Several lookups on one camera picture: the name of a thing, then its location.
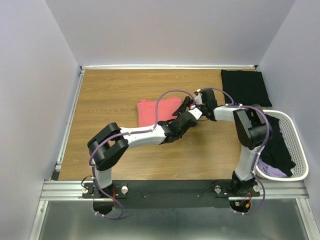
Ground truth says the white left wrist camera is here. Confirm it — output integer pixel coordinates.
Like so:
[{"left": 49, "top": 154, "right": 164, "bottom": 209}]
[{"left": 188, "top": 106, "right": 203, "bottom": 121}]

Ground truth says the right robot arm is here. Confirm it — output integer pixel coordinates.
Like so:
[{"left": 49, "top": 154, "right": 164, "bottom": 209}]
[{"left": 163, "top": 88, "right": 272, "bottom": 196}]

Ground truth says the folded black t-shirt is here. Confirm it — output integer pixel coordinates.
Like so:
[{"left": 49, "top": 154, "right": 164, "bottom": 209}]
[{"left": 220, "top": 70, "right": 272, "bottom": 107}]

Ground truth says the lavender t-shirt in basket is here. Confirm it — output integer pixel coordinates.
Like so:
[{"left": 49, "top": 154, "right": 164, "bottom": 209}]
[{"left": 254, "top": 122, "right": 291, "bottom": 179}]

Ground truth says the white table edge rail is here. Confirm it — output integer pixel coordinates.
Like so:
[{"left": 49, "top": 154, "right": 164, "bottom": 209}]
[{"left": 81, "top": 64, "right": 256, "bottom": 70}]

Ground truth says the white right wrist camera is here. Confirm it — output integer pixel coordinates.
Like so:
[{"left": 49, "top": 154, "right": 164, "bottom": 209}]
[{"left": 194, "top": 89, "right": 203, "bottom": 106}]

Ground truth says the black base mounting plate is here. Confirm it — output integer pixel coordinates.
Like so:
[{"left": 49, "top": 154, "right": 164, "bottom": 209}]
[{"left": 82, "top": 179, "right": 261, "bottom": 214}]

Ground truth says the pink t-shirt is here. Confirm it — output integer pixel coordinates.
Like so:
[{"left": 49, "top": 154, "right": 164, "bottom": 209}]
[{"left": 137, "top": 96, "right": 182, "bottom": 127}]

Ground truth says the black t-shirt in basket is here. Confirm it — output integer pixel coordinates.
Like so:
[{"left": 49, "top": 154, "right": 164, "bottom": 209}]
[{"left": 257, "top": 114, "right": 297, "bottom": 177}]

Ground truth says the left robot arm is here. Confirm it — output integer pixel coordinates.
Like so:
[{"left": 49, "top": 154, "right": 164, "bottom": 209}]
[{"left": 87, "top": 108, "right": 203, "bottom": 198}]

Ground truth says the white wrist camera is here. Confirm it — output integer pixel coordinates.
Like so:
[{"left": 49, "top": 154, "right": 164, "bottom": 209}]
[
  {"left": 188, "top": 106, "right": 203, "bottom": 121},
  {"left": 194, "top": 89, "right": 203, "bottom": 106}
]

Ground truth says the white plastic laundry basket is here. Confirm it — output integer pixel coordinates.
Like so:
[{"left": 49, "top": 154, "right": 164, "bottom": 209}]
[{"left": 255, "top": 109, "right": 309, "bottom": 182}]

